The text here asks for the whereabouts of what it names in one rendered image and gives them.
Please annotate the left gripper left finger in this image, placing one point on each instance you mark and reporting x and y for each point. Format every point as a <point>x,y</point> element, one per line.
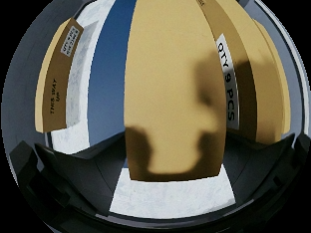
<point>93,172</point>

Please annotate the brown cardboard carton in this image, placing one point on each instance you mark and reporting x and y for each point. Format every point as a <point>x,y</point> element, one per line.
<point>253,94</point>
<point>50,106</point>
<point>175,101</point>
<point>281,77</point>

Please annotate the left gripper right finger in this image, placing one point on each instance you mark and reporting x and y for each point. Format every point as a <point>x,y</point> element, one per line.
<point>247,163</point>

